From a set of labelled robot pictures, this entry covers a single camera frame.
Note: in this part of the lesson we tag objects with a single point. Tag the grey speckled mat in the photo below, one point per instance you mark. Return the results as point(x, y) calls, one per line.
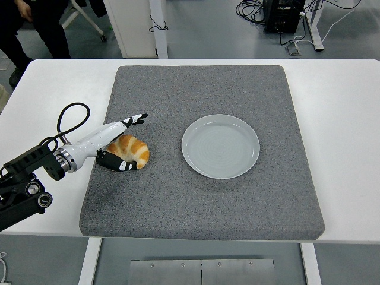
point(193, 202)

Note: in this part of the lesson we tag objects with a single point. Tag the white cabinet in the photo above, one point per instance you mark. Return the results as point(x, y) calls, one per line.
point(130, 26)

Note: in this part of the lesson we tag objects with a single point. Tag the clear plastic holder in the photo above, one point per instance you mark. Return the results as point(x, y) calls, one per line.
point(294, 49)

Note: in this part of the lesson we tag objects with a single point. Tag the white office chair base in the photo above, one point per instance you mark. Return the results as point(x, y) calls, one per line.
point(86, 17)

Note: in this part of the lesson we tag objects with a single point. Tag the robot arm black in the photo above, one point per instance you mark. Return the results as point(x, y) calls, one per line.
point(26, 166)

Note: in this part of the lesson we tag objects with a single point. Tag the croissant bread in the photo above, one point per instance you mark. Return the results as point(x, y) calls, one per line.
point(135, 148)

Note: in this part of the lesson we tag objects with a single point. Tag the light grey round plate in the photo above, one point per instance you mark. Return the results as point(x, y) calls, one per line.
point(221, 147)

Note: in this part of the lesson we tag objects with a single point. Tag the person's hand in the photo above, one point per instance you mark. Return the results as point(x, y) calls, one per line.
point(26, 9)

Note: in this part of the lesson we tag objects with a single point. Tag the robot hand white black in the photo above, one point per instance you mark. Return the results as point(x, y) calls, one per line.
point(98, 138)

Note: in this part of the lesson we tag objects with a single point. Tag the white desk leg with foot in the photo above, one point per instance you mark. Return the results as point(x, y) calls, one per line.
point(316, 29)

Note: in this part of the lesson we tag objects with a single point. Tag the grey metal plate with screws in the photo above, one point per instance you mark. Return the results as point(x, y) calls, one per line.
point(202, 271)

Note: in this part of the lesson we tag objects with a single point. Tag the black cloth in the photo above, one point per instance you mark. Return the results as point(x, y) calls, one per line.
point(99, 7)

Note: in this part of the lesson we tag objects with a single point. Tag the white table leg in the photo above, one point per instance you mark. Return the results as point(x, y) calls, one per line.
point(89, 261)
point(311, 264)

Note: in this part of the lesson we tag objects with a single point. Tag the black computer case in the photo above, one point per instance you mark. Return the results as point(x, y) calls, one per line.
point(282, 17)

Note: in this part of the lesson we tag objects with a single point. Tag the white desk post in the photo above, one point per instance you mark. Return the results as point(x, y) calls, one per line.
point(160, 41)

